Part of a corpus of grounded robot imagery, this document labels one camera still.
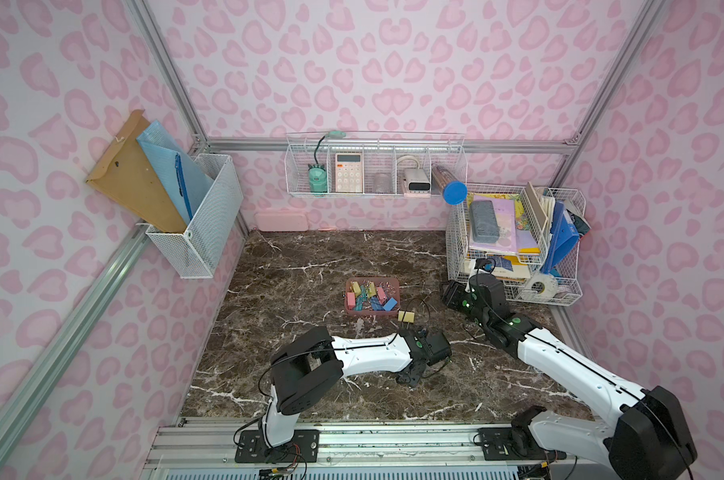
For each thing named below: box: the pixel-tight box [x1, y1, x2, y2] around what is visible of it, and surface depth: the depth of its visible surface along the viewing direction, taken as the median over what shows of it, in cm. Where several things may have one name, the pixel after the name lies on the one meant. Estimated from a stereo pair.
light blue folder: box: [137, 120, 214, 227], surface depth 70 cm
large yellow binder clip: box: [397, 310, 415, 323], surface depth 97 cm
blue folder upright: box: [542, 201, 580, 274], surface depth 93 cm
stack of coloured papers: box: [468, 192, 541, 254], surface depth 94 cm
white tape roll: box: [521, 273, 558, 301], surface depth 97 cm
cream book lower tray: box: [487, 255, 531, 279], surface depth 88 cm
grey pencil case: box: [470, 200, 500, 243], surface depth 90 cm
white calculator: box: [335, 152, 363, 193], surface depth 97 cm
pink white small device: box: [397, 155, 431, 198], surface depth 90 cm
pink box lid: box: [254, 212, 309, 232], surface depth 120 cm
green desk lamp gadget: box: [308, 130, 346, 194], surface depth 92 cm
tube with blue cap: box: [442, 180, 468, 206], surface depth 84 cm
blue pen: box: [175, 152, 193, 221], surface depth 68 cm
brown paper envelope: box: [86, 110, 188, 233], surface depth 69 cm
